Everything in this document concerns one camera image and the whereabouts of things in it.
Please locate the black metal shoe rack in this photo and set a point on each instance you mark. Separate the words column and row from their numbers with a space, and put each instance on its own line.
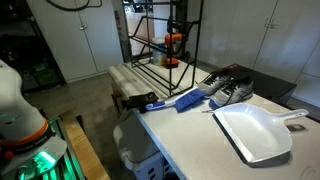
column 171, row 83

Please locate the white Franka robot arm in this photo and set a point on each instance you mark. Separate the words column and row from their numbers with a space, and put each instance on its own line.
column 16, row 110

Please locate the grey running shoe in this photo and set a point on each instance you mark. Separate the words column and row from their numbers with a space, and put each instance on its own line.
column 213, row 85
column 233, row 93

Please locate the black work glove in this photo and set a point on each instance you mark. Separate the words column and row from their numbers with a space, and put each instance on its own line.
column 140, row 100

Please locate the blue hand brush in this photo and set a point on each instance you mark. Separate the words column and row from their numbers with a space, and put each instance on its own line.
column 190, row 100

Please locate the clear wipes container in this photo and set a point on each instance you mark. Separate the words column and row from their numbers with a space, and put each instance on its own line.
column 158, row 55

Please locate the brown wooden stool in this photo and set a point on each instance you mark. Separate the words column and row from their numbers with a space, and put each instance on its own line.
column 116, row 98

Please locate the white laundry basket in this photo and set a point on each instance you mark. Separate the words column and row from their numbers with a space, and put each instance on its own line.
column 133, row 143

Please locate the black hanging charger device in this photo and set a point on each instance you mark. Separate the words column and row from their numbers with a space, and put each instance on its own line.
column 182, row 13

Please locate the white cabinet doors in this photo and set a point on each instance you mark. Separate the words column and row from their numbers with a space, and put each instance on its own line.
column 286, row 43
column 76, row 46

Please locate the light wooden bench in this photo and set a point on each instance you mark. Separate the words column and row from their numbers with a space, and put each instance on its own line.
column 86, row 153

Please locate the white plastic dustpan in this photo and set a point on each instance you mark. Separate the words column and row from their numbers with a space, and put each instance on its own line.
column 256, row 133

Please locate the black floor mat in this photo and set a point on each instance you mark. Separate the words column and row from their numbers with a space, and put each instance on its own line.
column 266, row 83

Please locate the green lit robot mounting platform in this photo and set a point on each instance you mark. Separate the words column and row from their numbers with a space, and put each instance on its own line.
column 71, row 160

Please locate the green plastic crate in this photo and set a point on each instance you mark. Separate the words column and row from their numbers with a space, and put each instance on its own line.
column 45, row 77

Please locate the small black square tag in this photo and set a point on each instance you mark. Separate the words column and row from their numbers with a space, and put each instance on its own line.
column 296, row 127

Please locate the dark storage shelf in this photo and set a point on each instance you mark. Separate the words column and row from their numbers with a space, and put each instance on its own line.
column 20, row 43

